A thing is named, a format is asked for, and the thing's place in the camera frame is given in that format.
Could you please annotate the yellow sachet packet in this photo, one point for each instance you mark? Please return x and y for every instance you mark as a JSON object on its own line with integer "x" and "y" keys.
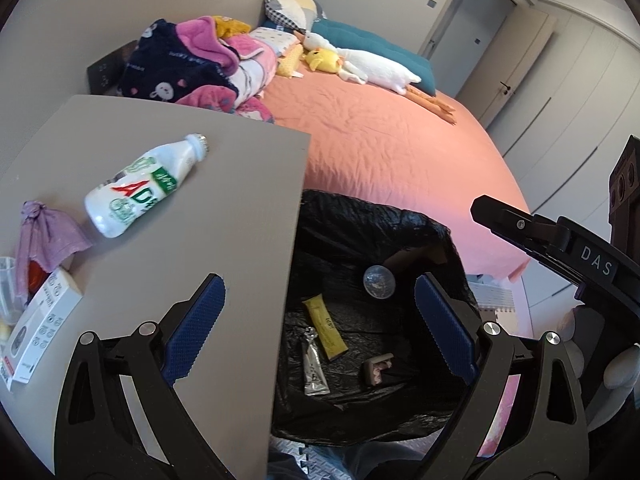
{"x": 325, "y": 330}

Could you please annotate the white cardboard box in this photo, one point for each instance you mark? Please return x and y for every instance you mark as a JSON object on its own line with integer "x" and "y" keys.
{"x": 40, "y": 330}

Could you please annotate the navy and pink blanket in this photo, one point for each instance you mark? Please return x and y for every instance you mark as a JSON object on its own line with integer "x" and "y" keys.
{"x": 165, "y": 65}

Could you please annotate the bin with black bag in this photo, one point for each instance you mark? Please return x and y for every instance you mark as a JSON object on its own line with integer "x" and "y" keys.
{"x": 350, "y": 240}

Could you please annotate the bed with orange sheet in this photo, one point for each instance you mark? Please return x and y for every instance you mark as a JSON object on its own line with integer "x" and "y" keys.
{"x": 390, "y": 150}

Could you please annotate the small brown wrapper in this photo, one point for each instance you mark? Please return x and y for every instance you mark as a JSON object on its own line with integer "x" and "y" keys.
{"x": 376, "y": 370}

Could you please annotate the beige wardrobe doors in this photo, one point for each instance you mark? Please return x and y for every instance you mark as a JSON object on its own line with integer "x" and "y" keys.
{"x": 560, "y": 110}

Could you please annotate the teal pillow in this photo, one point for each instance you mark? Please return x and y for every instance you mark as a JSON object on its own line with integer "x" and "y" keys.
{"x": 370, "y": 42}

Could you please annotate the silver foil packet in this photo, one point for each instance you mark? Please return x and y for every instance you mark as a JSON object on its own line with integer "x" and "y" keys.
{"x": 315, "y": 370}

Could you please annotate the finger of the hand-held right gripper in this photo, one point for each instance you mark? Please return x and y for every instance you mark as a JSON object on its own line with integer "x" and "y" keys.
{"x": 520, "y": 222}

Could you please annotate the pink floor mat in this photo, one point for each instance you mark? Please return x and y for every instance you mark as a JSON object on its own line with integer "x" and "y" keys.
{"x": 500, "y": 415}

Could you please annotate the yellow duck plush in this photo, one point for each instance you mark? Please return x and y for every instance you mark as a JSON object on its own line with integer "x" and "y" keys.
{"x": 322, "y": 60}

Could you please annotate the purple cloth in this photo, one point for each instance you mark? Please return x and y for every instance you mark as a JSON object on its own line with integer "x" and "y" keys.
{"x": 45, "y": 240}

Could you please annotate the white ribbed mat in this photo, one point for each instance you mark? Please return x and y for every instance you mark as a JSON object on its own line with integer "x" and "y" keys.
{"x": 492, "y": 297}

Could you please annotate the small yellow pillow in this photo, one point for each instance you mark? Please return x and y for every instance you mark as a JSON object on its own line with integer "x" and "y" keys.
{"x": 290, "y": 62}

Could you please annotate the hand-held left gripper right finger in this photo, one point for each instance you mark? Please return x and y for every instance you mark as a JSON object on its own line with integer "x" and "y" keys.
{"x": 445, "y": 325}

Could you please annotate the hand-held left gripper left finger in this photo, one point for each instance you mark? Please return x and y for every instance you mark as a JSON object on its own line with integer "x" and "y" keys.
{"x": 200, "y": 320}

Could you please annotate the white goose plush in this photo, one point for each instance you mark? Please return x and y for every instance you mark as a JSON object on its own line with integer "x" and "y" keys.
{"x": 375, "y": 67}

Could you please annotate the grey foam floor mat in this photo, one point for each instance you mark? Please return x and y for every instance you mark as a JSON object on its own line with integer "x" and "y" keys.
{"x": 305, "y": 460}

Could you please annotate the white plastic drink bottle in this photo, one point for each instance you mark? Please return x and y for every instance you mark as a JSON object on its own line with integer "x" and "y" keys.
{"x": 140, "y": 185}

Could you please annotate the black wall socket panel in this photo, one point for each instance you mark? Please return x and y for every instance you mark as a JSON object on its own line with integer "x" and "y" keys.
{"x": 107, "y": 70}

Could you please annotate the clear plastic cup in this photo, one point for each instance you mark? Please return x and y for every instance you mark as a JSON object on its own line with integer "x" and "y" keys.
{"x": 7, "y": 285}

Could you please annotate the clear plastic dome lid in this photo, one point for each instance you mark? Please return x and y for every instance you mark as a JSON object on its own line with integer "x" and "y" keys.
{"x": 380, "y": 281}

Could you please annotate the patchwork pillow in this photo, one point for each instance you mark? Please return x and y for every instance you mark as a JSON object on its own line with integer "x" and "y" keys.
{"x": 295, "y": 10}

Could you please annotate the grey room door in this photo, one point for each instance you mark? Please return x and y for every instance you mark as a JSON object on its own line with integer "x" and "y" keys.
{"x": 470, "y": 25}

